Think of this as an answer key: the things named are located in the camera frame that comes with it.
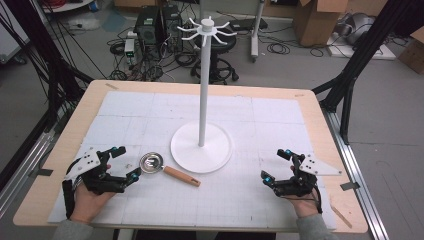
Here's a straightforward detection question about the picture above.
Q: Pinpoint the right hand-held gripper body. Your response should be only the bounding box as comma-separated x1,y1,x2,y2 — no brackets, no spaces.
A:
272,153,343,198

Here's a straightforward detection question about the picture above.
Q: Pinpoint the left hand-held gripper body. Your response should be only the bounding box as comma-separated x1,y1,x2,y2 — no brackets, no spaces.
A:
63,146,130,196

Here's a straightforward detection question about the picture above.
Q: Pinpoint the metal strainer with wooden handle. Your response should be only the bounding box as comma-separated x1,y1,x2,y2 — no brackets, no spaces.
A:
139,151,202,188

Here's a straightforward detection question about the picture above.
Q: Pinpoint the white hook stand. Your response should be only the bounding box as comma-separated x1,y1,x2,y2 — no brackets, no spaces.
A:
170,15,238,175

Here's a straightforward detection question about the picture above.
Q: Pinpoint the person's right hand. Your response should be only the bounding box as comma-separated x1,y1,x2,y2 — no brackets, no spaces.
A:
287,187,324,219

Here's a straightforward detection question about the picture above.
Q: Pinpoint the person's left hand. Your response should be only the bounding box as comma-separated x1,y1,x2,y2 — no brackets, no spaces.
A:
69,185,117,224

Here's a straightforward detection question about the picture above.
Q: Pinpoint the black tape piece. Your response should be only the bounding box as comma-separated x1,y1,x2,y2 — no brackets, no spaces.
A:
339,181,361,192
30,168,55,178

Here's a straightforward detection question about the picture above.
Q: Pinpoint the white grid mat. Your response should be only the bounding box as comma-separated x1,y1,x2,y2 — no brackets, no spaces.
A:
47,90,338,231

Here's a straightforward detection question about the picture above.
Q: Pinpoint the small white power device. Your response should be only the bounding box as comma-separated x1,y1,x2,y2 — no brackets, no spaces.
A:
123,37,136,58

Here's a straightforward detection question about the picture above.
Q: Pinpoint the black stool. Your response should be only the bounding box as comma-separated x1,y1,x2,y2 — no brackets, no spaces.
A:
190,34,240,85

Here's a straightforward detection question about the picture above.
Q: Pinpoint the white metal floor stand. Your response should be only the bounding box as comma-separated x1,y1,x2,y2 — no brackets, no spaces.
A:
249,0,267,63

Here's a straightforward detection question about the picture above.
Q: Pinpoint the black computer tower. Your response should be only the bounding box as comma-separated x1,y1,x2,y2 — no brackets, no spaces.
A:
133,4,184,55

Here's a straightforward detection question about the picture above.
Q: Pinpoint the large open cardboard box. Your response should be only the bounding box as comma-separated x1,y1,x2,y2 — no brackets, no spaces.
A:
292,0,350,48

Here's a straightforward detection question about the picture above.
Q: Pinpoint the flat black device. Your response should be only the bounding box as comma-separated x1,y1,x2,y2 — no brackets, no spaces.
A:
229,17,269,32

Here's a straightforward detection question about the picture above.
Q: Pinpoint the grey bag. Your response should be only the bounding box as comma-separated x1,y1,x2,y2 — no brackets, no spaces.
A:
339,12,376,46

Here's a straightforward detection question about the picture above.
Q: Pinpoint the small cardboard box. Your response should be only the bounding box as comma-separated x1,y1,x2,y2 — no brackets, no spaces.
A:
397,26,424,75

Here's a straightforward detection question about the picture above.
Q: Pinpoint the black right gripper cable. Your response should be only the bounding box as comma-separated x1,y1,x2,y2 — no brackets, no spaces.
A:
312,185,324,215

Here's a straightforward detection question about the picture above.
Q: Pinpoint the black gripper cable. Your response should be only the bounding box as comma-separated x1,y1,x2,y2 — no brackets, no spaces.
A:
312,185,324,215
61,179,77,220

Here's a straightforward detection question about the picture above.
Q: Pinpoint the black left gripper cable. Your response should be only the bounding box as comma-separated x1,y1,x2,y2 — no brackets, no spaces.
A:
61,179,77,220

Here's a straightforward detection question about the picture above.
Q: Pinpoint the aluminium rail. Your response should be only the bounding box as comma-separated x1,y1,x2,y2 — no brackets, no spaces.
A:
0,130,56,218
323,109,390,240

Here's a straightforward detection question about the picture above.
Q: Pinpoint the black metal frame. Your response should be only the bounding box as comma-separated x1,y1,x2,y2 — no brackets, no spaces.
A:
312,0,424,145
0,0,95,189

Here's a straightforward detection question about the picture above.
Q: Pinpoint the coiled black floor cable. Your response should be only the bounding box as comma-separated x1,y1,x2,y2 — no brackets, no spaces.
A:
266,42,292,56

